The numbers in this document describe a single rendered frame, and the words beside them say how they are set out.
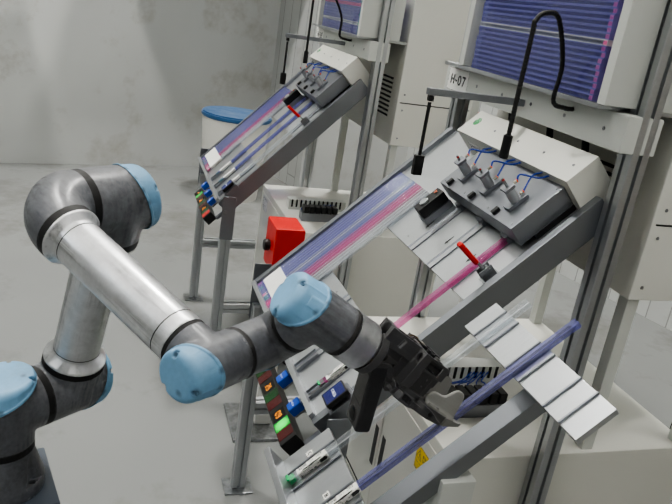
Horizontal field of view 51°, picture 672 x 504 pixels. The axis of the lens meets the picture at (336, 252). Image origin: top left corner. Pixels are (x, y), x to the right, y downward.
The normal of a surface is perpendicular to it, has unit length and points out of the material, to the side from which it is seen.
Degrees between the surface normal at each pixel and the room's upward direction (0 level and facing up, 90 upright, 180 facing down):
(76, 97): 90
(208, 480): 0
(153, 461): 0
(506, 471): 90
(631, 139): 90
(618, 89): 90
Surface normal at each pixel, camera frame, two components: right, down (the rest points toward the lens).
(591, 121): -0.95, -0.04
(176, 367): -0.59, 0.18
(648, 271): 0.28, 0.36
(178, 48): 0.50, 0.36
